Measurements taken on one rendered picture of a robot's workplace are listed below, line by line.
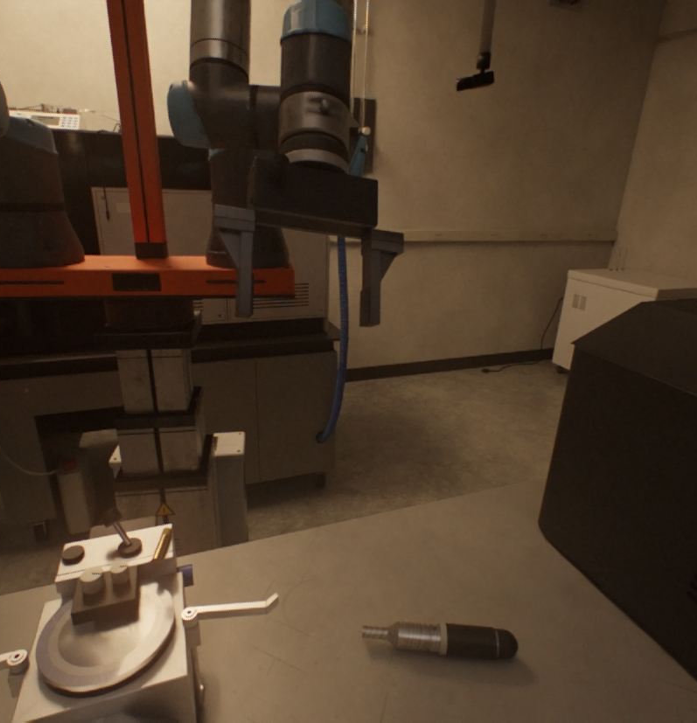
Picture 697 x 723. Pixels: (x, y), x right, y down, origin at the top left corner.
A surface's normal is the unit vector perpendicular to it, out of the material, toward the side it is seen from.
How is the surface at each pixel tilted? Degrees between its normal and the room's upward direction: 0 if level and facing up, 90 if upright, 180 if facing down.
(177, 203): 90
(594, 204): 90
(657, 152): 90
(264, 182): 67
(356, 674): 0
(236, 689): 0
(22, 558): 0
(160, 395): 90
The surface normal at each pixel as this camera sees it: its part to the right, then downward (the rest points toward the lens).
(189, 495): 0.18, 0.34
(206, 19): -0.21, -0.02
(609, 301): -0.94, 0.09
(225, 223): 0.35, -0.07
